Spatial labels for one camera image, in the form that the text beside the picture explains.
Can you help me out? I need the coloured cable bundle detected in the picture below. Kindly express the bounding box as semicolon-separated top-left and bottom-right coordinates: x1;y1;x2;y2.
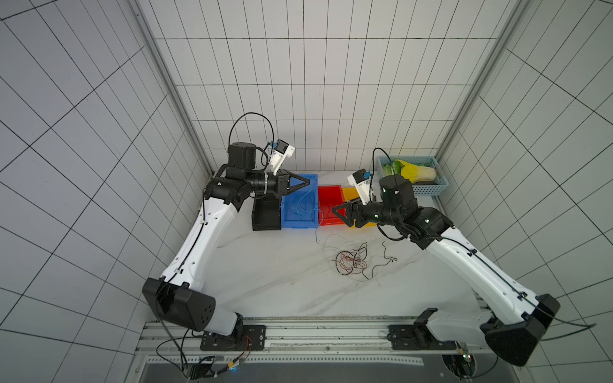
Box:
333;240;399;282

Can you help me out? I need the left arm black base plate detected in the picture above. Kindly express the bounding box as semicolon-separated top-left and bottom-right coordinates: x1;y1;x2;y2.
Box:
200;324;267;352

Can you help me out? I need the light blue mesh basket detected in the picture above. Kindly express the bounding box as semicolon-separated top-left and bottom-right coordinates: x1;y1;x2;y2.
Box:
373;155;449;196

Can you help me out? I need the toy napa cabbage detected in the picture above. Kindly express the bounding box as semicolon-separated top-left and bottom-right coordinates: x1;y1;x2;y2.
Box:
397;160;437;184

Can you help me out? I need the wrist white camera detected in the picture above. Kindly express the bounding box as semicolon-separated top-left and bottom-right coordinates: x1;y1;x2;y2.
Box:
267;139;295;176
347;169;374;206

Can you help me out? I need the yellow plastic bin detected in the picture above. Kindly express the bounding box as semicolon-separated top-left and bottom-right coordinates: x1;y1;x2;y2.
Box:
343;188;376;228

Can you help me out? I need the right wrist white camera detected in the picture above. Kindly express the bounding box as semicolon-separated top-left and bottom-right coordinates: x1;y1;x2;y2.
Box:
347;169;374;206

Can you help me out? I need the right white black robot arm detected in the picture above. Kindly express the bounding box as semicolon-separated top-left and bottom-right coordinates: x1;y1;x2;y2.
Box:
332;169;560;367

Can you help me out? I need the black plastic bin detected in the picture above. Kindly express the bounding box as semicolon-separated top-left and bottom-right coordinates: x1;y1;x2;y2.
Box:
252;195;282;231

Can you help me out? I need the red plastic bin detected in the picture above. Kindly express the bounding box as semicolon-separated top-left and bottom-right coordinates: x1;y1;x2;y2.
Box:
318;185;345;226

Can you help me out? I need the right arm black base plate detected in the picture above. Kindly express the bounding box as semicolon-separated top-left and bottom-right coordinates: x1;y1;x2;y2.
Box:
386;308;457;351

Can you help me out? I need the aluminium mounting rail frame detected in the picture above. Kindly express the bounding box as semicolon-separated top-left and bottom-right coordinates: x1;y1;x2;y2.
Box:
127;317;532;382

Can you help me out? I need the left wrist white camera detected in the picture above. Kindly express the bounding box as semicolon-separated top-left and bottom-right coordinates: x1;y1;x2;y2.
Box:
267;139;295;176

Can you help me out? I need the blue plastic bin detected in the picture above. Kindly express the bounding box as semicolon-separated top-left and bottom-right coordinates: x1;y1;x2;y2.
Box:
281;174;320;229

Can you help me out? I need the blue cable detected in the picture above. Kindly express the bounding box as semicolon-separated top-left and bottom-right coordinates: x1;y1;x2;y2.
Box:
293;189;322;244

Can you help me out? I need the green lettuce toy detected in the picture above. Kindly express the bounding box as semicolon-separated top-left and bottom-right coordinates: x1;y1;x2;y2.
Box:
382;161;404;176

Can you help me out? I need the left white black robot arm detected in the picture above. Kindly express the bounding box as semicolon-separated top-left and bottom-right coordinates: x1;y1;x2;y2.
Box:
142;140;310;338

